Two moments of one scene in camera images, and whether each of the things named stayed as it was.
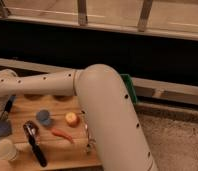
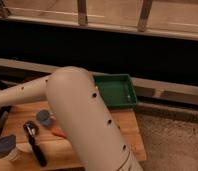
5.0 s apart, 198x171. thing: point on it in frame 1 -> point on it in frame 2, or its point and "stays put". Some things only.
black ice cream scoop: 31,128 stays put
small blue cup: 44,117 stays put
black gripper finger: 9,103 -> 3,117
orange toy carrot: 62,134 stays put
